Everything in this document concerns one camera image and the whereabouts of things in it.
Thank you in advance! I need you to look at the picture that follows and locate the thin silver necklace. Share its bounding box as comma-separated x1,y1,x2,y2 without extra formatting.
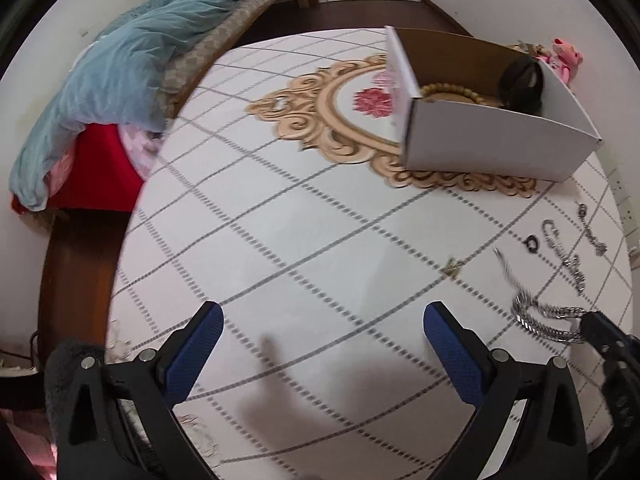
575,201,609,257

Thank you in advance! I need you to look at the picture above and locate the thick silver chain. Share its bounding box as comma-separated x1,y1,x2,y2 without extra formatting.
491,246,589,345

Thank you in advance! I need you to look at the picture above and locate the red bed sheet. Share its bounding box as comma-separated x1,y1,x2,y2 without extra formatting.
10,121,151,216

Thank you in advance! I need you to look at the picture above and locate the bed with patterned mattress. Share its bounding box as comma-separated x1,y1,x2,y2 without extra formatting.
158,0,306,119

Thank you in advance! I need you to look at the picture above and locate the white cardboard box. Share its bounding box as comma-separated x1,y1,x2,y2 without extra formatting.
385,26,601,182

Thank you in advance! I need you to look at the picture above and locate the white wall power strip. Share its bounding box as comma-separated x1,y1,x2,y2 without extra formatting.
598,143,639,270

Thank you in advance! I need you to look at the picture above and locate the silver charm bracelet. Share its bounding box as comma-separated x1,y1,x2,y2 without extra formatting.
541,218,587,295

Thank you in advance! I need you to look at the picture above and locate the light blue duvet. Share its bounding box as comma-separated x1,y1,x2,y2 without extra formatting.
9,0,243,211

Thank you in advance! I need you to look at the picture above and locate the pink panther plush toy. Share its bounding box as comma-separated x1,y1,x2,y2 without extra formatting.
536,38,584,86

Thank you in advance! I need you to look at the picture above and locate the wooden bead bracelet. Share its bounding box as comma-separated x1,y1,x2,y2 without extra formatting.
418,82,501,108

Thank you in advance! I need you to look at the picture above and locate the small gold earring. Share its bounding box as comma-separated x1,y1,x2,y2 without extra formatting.
440,257,464,280

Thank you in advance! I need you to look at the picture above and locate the patterned white tablecloth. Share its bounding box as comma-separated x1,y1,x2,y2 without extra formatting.
107,29,634,479

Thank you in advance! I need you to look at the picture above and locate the black wrist watch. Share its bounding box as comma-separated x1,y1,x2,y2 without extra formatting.
498,55,544,115

